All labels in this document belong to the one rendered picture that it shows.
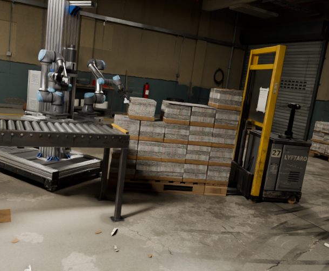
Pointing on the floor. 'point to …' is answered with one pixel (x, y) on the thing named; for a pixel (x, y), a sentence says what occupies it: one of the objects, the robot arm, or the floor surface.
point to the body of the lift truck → (279, 165)
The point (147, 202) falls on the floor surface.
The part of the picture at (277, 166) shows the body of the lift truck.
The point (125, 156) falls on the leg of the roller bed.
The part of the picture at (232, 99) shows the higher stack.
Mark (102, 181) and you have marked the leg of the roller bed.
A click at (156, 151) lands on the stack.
